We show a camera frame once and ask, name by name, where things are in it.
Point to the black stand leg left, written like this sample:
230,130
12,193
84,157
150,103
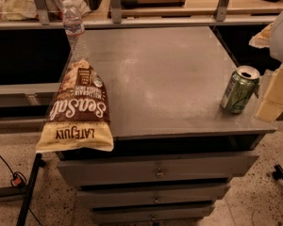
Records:
38,163

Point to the brown chip bag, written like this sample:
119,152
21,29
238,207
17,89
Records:
79,117

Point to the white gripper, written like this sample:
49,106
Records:
271,106

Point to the green soda can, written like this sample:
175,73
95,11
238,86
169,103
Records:
241,86

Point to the middle grey drawer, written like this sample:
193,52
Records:
153,195

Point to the grey drawer cabinet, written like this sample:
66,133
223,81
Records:
164,88

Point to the grey drawer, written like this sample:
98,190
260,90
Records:
152,213
156,168
153,195

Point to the bottom grey drawer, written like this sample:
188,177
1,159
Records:
152,213

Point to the top grey drawer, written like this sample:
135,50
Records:
156,168

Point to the clear plastic water bottle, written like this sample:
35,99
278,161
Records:
75,31

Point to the grey metal rail shelf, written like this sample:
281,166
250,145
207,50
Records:
110,13

